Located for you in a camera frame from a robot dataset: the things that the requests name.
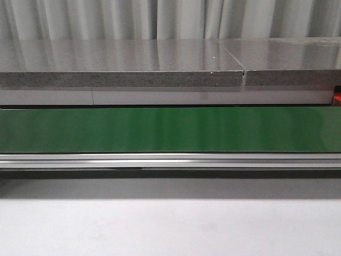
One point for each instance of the grey stone counter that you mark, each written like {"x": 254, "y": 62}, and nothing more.
{"x": 121, "y": 72}

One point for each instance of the green conveyor belt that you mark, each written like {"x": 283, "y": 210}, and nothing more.
{"x": 171, "y": 129}

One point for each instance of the red tray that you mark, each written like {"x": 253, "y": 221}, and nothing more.
{"x": 336, "y": 99}

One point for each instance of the white curtain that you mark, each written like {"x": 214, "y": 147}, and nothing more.
{"x": 26, "y": 20}

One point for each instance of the aluminium conveyor frame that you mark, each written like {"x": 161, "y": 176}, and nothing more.
{"x": 228, "y": 161}

